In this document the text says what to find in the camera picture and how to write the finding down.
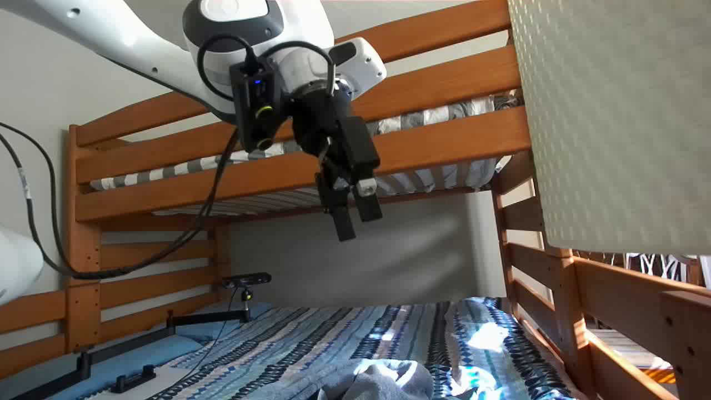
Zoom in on blue patterned bedsheet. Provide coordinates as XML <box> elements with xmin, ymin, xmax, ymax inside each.
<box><xmin>147</xmin><ymin>296</ymin><xmax>583</xmax><ymax>400</ymax></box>

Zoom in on black mounting bar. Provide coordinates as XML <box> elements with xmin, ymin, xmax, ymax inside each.
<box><xmin>9</xmin><ymin>306</ymin><xmax>250</xmax><ymax>400</ymax></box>

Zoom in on small black clamp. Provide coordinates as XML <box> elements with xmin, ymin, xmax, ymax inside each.
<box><xmin>109</xmin><ymin>363</ymin><xmax>158</xmax><ymax>395</ymax></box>

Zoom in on white patterned curtain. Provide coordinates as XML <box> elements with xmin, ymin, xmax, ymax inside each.
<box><xmin>576</xmin><ymin>250</ymin><xmax>707</xmax><ymax>288</ymax></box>

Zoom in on wooden bunk bed frame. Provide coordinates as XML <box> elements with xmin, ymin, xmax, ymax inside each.
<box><xmin>0</xmin><ymin>0</ymin><xmax>711</xmax><ymax>400</ymax></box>

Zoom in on black camera on stand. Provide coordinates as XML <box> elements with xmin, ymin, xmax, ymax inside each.
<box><xmin>219</xmin><ymin>272</ymin><xmax>275</xmax><ymax>305</ymax></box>

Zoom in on light blue sheet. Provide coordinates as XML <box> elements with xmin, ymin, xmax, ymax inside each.
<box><xmin>65</xmin><ymin>330</ymin><xmax>227</xmax><ymax>400</ymax></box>

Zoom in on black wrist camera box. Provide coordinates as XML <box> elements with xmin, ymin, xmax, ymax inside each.
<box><xmin>227</xmin><ymin>59</ymin><xmax>288</xmax><ymax>153</ymax></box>

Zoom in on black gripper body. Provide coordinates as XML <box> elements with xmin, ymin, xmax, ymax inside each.
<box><xmin>288</xmin><ymin>82</ymin><xmax>385</xmax><ymax>184</ymax></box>

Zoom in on long black robot cable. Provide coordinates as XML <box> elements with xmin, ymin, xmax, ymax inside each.
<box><xmin>0</xmin><ymin>120</ymin><xmax>241</xmax><ymax>283</ymax></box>

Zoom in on white textured panel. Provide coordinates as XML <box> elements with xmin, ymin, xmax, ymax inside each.
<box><xmin>506</xmin><ymin>0</ymin><xmax>711</xmax><ymax>257</ymax></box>

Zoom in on grey white striped mattress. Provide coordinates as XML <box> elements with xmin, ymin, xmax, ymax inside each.
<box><xmin>87</xmin><ymin>86</ymin><xmax>523</xmax><ymax>217</ymax></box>

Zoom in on short black looped cable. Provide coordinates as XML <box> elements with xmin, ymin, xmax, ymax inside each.
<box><xmin>193</xmin><ymin>32</ymin><xmax>260</xmax><ymax>105</ymax></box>
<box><xmin>261</xmin><ymin>38</ymin><xmax>337</xmax><ymax>99</ymax></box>

